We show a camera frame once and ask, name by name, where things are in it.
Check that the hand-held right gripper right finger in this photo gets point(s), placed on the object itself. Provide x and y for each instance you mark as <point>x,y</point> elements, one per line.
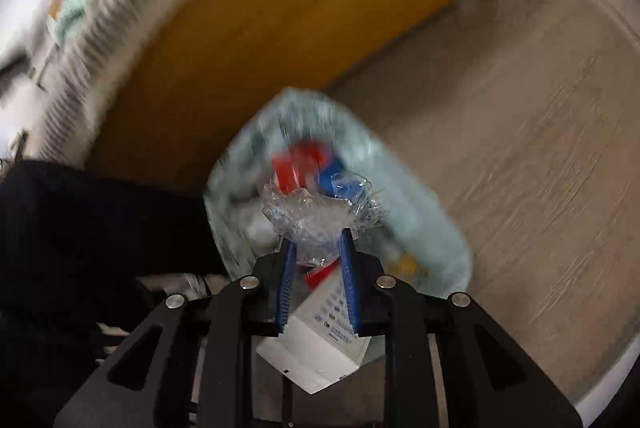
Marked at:
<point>350,283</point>

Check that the yellow scrap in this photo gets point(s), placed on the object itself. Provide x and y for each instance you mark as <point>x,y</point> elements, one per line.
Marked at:
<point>406,267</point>

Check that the trash bin with pale green bag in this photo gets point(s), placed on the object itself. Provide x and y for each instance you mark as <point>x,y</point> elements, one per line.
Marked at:
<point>425,228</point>

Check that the yellow wooden bed frame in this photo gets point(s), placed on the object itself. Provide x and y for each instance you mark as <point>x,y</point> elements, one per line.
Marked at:
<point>300,8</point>

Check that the red white packet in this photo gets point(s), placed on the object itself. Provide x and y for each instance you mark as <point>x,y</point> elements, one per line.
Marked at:
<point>300,166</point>

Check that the white cardboard box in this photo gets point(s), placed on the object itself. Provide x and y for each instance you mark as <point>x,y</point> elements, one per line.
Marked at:
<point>310,358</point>

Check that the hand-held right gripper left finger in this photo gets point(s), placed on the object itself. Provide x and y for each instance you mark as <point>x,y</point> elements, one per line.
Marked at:
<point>286,288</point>

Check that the clear plastic wrap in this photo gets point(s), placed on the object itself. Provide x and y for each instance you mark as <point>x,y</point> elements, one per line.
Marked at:
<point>315,218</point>

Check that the small blue wrapper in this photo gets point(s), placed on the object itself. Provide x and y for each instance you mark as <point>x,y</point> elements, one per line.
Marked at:
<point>332,180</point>

